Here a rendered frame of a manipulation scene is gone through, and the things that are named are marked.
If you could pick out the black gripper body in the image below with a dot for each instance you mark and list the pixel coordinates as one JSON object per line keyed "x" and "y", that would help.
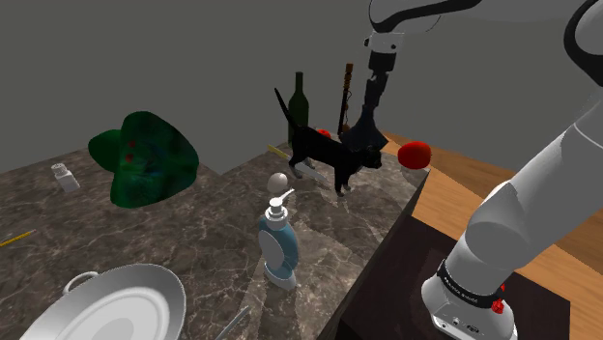
{"x": 381, "y": 61}

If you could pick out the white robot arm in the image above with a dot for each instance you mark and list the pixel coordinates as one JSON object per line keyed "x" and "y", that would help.
{"x": 518, "y": 207}

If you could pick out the tall brown wooden stick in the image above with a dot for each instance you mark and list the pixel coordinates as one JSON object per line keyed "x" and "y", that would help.
{"x": 347, "y": 84}

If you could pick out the dark blue flared vase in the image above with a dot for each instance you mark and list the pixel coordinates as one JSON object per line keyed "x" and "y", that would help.
{"x": 365, "y": 132}

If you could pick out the small red tomato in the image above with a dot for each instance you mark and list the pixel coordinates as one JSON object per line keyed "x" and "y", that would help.
{"x": 324, "y": 133}

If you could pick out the dark green glass bottle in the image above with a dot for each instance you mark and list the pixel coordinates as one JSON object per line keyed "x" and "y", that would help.
{"x": 298, "y": 106}

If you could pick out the black cat figure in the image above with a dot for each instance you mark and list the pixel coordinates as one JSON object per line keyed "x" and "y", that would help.
{"x": 330, "y": 153}

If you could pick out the grey egg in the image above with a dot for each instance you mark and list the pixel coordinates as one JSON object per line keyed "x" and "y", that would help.
{"x": 277, "y": 182}

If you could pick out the blue and white soap dispenser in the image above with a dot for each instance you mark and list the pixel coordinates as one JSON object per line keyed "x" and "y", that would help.
{"x": 278, "y": 245}

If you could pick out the dark robot stand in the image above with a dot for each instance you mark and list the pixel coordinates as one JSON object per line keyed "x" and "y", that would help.
{"x": 405, "y": 292}

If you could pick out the green leaf-shaped blob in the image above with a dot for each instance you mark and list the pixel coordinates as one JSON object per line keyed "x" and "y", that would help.
{"x": 150, "y": 160}

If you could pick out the silver cutlery piece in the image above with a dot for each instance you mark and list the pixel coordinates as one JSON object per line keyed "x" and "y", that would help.
{"x": 233, "y": 324}

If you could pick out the clear salt shaker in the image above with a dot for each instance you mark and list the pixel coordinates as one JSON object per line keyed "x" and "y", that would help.
{"x": 66, "y": 178}

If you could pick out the yellow pencil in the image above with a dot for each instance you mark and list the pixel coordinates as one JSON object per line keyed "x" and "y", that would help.
{"x": 16, "y": 238}

